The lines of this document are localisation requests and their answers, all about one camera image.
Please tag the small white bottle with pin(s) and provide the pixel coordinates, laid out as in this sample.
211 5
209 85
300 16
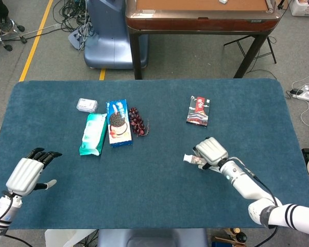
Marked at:
189 157

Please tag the small white tissue pack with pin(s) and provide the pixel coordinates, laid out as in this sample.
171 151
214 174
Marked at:
87 105

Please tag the dark red illustrated box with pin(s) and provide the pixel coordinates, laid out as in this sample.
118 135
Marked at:
198 110

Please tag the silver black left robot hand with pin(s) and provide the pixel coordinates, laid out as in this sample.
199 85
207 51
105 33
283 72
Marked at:
24 175

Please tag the white power strip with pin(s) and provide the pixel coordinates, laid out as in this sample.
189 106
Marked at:
304 95

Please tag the dark red grape bunch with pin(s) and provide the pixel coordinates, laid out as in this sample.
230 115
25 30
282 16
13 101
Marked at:
136 121

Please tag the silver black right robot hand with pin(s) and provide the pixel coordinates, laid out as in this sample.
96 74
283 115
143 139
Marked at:
211 151

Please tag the black office chair base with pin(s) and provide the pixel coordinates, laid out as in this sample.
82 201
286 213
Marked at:
15 31

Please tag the grey blue own robot base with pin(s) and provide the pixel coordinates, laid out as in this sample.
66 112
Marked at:
152 239

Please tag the blue cookie box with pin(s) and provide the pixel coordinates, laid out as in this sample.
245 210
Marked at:
118 128

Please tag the white standing mahjong tile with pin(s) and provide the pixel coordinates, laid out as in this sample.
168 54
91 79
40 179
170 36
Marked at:
223 1

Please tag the white plastic basket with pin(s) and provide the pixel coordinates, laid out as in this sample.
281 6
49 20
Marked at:
304 10

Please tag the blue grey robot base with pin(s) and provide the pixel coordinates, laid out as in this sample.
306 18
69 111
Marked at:
105 46

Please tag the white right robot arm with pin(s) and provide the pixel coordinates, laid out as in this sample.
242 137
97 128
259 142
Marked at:
244 182

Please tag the green wet wipes pack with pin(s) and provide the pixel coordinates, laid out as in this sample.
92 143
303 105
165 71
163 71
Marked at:
92 133

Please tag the brown mahjong table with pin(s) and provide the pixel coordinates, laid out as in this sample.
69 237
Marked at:
195 24

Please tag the blue table cloth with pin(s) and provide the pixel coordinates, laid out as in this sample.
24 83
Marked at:
154 180

